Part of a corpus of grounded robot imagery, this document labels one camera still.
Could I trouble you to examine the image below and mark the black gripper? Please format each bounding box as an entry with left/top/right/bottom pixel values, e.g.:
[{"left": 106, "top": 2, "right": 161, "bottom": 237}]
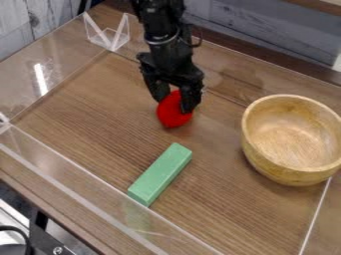
[{"left": 137, "top": 38, "right": 204, "bottom": 114}]

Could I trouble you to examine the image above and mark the red toy radish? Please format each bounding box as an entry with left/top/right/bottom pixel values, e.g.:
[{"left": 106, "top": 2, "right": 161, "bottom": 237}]
[{"left": 157, "top": 90, "right": 192, "bottom": 128}]

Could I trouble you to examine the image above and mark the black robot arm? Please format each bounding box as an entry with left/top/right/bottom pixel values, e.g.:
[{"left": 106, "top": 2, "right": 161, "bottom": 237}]
[{"left": 130, "top": 0, "right": 204, "bottom": 114}]

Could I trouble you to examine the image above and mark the green rectangular block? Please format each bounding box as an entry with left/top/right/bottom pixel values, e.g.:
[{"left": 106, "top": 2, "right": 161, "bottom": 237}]
[{"left": 129, "top": 142, "right": 192, "bottom": 206}]

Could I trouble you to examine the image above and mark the wooden bowl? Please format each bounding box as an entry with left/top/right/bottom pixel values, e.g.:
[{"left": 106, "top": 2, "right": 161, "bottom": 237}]
[{"left": 241, "top": 95, "right": 341, "bottom": 186}]

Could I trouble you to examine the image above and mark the clear acrylic corner bracket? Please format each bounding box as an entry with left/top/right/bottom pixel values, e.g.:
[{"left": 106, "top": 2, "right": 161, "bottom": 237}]
[{"left": 83, "top": 13, "right": 132, "bottom": 52}]

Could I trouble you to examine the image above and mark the clear acrylic tray wall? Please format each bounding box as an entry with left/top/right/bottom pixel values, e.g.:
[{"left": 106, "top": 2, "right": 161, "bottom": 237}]
[{"left": 0, "top": 113, "right": 221, "bottom": 255}]

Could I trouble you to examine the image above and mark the black metal table bracket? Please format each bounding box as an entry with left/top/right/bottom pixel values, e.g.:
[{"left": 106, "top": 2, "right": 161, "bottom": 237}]
[{"left": 30, "top": 209, "right": 77, "bottom": 255}]

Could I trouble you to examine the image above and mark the black cable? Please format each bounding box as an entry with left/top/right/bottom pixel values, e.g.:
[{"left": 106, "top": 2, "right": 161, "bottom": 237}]
[{"left": 0, "top": 225, "right": 35, "bottom": 255}]

